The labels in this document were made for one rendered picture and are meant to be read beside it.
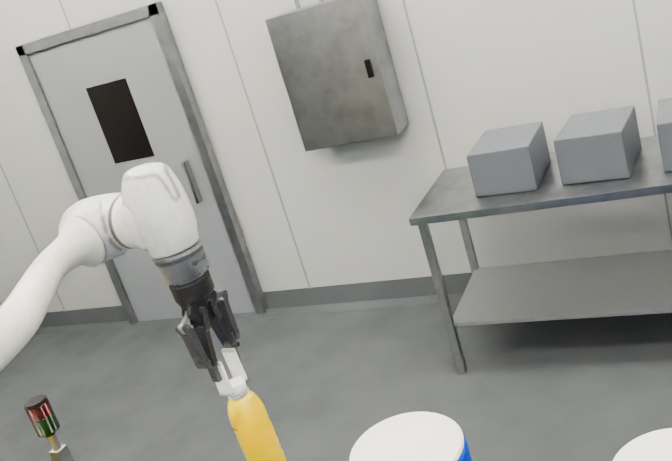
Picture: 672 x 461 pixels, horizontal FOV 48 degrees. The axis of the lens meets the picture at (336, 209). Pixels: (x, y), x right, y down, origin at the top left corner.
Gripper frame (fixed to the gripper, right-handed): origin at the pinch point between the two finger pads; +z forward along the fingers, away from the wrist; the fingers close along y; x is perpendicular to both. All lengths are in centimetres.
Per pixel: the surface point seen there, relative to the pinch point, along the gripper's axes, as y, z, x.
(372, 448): 34, 45, 0
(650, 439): 44, 47, -61
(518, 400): 195, 151, 32
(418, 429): 42, 46, -9
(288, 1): 298, -52, 147
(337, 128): 277, 24, 130
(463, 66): 306, 11, 57
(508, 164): 234, 47, 21
